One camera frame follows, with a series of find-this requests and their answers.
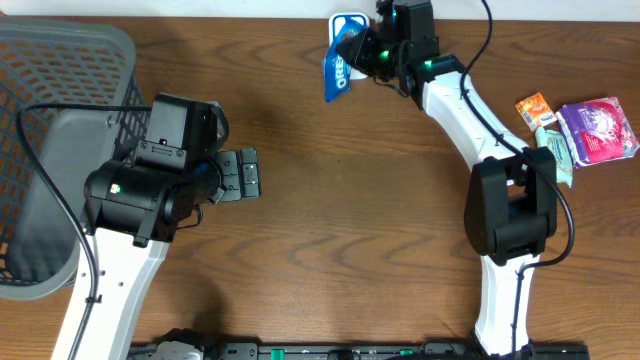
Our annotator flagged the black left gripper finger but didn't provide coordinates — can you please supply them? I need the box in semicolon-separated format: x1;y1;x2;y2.
240;148;261;199
216;151;242;202

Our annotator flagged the blue Oreo cookie pack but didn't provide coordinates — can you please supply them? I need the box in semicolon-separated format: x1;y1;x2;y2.
323;20;365;103

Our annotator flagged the orange small snack box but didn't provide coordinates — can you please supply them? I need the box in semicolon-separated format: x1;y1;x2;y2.
515;92;557;132

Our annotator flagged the teal snack packet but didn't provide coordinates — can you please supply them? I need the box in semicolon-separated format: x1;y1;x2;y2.
534;127;573;188

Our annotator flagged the red purple snack pack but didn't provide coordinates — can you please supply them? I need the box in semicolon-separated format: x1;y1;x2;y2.
556;97;639;168

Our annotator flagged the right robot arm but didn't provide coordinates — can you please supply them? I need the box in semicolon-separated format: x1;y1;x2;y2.
331;27;563;359

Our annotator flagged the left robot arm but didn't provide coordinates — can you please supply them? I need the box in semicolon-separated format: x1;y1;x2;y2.
52;228;169;359

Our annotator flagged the grey plastic shopping basket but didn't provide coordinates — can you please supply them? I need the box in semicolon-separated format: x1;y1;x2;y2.
1;17;149;301

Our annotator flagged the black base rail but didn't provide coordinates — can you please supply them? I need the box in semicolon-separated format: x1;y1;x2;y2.
127;327;592;360

